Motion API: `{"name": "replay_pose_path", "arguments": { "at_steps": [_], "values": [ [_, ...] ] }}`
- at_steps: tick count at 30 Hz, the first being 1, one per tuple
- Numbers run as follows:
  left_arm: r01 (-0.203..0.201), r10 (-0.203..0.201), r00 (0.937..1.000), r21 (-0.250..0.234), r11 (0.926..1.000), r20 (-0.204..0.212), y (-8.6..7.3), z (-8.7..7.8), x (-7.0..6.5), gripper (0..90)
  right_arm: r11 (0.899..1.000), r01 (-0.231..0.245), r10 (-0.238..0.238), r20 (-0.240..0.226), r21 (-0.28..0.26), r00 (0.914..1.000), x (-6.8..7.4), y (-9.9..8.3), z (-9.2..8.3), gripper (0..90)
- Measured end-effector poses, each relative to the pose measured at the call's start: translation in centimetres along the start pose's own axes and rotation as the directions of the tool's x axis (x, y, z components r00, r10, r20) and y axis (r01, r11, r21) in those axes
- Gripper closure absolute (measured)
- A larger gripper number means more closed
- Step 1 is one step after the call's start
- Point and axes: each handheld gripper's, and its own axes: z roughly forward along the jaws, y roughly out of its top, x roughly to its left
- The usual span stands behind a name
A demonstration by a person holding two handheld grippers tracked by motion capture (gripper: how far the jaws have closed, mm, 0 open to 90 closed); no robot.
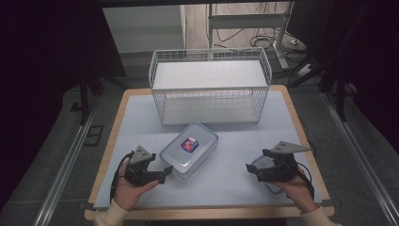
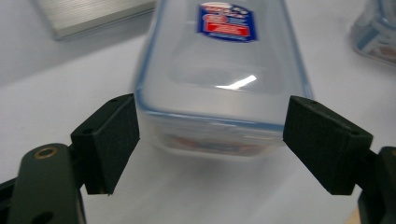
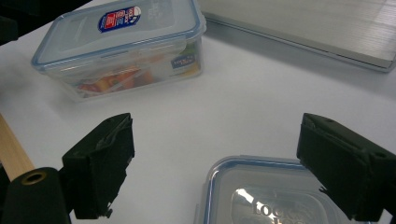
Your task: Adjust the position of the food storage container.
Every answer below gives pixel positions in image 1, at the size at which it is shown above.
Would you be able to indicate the black metal stand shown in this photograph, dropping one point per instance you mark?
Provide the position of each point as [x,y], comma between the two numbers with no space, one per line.
[84,100]
[340,100]

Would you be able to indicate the white metal desk frame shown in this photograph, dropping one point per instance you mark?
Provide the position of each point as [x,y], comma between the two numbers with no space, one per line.
[247,20]

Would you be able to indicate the white power strip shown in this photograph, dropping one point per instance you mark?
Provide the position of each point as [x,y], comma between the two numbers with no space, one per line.
[305,70]

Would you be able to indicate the metal floor rail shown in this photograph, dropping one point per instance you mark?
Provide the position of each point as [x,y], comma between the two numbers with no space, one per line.
[62,169]
[360,157]

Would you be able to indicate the black floor bracket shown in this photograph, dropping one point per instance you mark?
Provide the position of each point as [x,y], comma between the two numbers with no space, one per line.
[94,135]

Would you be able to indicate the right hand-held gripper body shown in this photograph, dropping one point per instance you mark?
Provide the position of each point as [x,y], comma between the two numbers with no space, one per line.
[280,168]

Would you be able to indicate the dark curtain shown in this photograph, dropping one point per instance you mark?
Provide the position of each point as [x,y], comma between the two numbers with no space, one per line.
[370,62]
[40,62]

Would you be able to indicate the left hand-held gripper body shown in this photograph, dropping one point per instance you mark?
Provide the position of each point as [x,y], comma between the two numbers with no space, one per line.
[138,155]

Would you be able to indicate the large clear food container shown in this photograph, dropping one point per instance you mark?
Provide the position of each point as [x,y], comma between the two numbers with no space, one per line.
[191,157]

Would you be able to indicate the person's right hand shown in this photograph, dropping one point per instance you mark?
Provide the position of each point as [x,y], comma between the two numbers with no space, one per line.
[299,191]

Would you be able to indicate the person's left hand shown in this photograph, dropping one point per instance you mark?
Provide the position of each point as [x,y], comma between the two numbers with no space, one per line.
[127,194]

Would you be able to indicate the light blue table mat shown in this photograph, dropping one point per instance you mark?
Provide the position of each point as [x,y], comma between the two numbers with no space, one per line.
[219,188]

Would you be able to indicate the white cabinet panel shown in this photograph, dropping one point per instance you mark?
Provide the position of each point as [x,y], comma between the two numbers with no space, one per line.
[144,28]

